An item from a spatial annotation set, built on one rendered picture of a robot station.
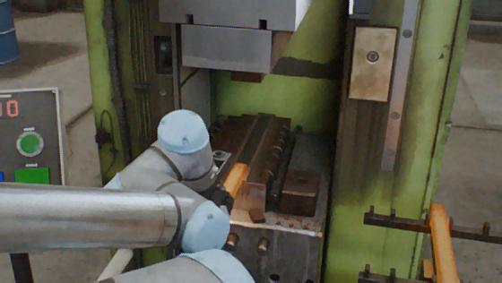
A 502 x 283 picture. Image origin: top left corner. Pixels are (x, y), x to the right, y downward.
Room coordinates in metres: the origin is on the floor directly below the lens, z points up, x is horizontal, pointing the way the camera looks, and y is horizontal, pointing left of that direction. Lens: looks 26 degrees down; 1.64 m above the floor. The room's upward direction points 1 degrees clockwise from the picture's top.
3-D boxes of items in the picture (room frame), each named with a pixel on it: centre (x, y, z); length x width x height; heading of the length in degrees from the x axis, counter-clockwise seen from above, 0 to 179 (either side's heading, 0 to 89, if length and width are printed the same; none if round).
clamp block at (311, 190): (1.16, -0.13, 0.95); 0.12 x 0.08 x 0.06; 168
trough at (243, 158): (1.33, -0.01, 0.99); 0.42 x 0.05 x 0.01; 168
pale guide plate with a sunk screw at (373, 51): (1.20, -0.28, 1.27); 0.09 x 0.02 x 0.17; 78
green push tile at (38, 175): (1.06, 0.50, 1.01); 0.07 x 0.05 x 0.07; 103
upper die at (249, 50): (1.34, 0.02, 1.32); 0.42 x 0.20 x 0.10; 168
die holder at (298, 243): (1.34, -0.04, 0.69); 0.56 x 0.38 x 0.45; 168
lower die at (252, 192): (1.34, 0.02, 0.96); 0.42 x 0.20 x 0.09; 168
